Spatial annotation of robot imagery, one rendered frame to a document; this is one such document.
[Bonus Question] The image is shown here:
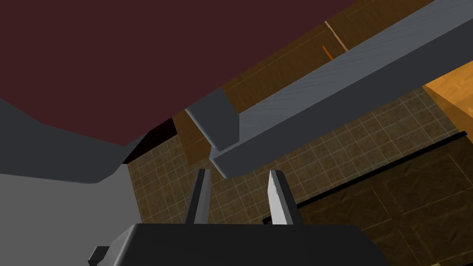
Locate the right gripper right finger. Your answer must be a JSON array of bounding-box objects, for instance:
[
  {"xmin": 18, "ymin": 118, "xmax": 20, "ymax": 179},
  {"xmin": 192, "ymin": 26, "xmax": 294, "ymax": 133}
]
[{"xmin": 267, "ymin": 169, "xmax": 304, "ymax": 226}]

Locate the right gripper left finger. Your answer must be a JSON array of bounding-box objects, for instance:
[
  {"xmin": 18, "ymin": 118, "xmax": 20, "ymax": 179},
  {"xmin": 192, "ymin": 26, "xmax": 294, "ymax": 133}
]
[{"xmin": 184, "ymin": 169, "xmax": 212, "ymax": 225}]

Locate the brown wooden cupboard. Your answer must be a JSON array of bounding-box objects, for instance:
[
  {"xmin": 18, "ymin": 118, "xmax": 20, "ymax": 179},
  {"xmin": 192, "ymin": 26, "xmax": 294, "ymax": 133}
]
[{"xmin": 171, "ymin": 0, "xmax": 437, "ymax": 165}]

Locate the light orange wooden cupboard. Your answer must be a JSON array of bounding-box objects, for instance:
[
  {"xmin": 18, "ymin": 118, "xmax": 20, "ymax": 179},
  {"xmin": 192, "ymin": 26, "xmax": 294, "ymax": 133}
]
[{"xmin": 422, "ymin": 66, "xmax": 473, "ymax": 145}]

